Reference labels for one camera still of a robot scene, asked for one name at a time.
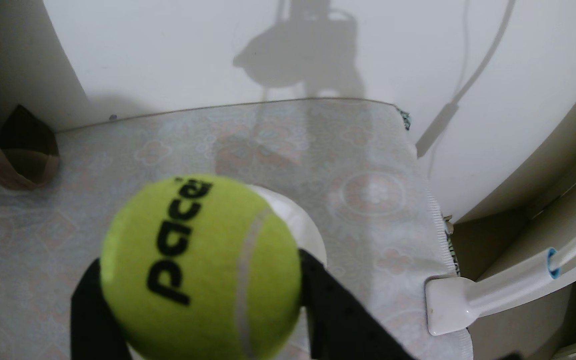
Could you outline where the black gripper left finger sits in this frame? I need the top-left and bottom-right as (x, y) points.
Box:
(69, 257), (134, 360)

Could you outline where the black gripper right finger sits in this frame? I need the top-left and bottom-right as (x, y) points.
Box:
(298, 248), (416, 360)

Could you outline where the yellow tennis ball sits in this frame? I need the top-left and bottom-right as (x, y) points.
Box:
(99, 174), (303, 360)

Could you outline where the white round bowl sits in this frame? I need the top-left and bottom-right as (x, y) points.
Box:
(248, 185), (328, 267)

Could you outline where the white clamp stand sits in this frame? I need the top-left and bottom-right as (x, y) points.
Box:
(424, 207), (576, 337)

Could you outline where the pale patterned towel cloth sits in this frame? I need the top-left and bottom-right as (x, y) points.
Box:
(0, 97), (474, 360)

